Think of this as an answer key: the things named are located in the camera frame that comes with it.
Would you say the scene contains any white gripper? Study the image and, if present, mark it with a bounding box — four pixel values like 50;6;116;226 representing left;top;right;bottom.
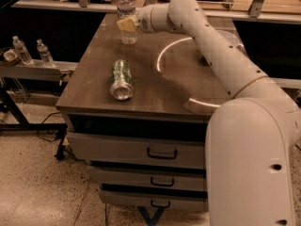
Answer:
117;4;172;33

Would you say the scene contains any clear plastic water bottle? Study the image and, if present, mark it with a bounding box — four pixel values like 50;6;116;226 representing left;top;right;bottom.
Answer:
117;0;137;44

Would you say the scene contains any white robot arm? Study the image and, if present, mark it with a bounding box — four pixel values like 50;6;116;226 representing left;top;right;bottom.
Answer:
118;0;301;226

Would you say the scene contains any small water bottle right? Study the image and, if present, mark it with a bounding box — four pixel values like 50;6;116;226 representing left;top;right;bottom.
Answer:
37;39;55;67

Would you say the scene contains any small water bottle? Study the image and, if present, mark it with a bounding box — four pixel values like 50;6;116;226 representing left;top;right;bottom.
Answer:
37;39;55;67
12;36;34;65

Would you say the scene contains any small water bottle left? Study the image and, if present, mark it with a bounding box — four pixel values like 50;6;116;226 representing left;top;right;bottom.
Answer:
12;36;34;65

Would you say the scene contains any green soda can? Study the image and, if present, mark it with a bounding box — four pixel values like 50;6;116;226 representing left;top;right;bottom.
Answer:
110;59;134;101

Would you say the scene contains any grey drawer cabinet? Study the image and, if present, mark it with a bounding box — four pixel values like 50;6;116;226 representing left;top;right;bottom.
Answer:
57;14;229;201

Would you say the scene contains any grey side bench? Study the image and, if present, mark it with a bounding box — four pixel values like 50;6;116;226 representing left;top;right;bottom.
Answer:
0;59;78;82

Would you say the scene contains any white ceramic bowl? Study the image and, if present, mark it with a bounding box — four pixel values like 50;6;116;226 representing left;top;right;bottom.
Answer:
218;30;244;51

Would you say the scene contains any small round dish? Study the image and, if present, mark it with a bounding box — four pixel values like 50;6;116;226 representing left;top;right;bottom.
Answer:
4;49;20;64

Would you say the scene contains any top grey drawer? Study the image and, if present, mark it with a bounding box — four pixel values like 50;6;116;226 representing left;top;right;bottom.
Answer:
67;133;205;170

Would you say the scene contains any grey drawer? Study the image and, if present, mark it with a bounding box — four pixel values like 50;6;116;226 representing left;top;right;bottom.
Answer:
87;166;207;191
99;190;209;212
67;133;205;170

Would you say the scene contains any middle grey drawer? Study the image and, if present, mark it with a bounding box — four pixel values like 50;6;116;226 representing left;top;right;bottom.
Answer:
87;166;207;191

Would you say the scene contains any bottom grey drawer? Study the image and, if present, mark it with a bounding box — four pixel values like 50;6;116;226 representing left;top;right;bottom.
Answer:
99;190;209;212

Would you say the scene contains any black floor cable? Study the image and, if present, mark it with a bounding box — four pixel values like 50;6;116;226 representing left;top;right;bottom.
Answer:
37;110;68;143

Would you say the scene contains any background metal shelf rail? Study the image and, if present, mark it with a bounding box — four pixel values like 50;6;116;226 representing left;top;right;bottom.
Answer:
13;0;301;24

